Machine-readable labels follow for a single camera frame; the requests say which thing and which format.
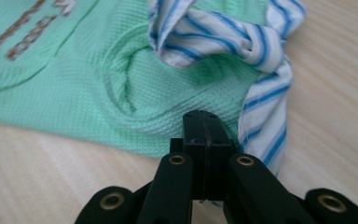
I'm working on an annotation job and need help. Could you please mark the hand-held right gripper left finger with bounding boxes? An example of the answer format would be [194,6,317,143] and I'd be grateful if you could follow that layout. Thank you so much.
[170,109,210,202]

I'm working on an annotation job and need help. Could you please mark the mint green striped garment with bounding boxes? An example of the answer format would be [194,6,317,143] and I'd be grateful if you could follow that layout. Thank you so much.
[0,0,307,208]

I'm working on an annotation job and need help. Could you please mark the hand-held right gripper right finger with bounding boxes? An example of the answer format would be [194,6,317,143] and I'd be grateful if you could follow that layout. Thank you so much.
[200,109,239,202]

